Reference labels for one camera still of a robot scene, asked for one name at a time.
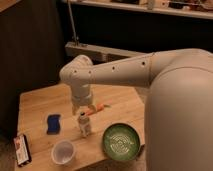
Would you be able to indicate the small clear bottle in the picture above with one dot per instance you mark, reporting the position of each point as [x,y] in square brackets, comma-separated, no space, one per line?
[84,124]

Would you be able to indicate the upper wooden shelf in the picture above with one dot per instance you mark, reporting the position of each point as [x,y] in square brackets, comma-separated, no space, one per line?
[202,9]

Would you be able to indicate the orange carrot toy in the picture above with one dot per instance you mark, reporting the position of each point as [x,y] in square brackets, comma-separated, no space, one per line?
[98,108]

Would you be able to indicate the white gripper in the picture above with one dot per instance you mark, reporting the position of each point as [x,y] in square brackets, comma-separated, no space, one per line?
[77,102]

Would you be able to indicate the grey metal shelf frame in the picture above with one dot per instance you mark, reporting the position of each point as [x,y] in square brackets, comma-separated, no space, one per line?
[95,52]

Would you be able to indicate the blue sponge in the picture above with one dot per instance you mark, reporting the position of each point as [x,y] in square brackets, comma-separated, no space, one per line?
[53,122]

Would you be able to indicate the green bowl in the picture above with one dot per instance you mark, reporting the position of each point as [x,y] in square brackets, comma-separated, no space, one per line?
[121,142]

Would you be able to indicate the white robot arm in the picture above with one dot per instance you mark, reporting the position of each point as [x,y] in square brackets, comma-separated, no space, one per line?
[178,117]

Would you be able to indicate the black snack packet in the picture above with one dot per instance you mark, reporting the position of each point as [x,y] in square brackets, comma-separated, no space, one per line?
[22,151]

